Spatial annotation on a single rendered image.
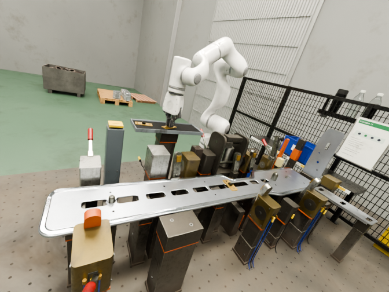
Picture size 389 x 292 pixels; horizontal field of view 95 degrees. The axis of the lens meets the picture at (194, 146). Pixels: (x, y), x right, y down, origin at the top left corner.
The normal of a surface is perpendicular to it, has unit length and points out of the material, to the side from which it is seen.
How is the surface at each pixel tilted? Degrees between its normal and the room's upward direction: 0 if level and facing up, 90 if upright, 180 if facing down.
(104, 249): 0
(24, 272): 0
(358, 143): 90
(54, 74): 90
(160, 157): 90
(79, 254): 0
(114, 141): 90
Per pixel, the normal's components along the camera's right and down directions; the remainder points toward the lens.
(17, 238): 0.24, -0.90
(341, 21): -0.77, 0.06
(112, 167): 0.46, 0.44
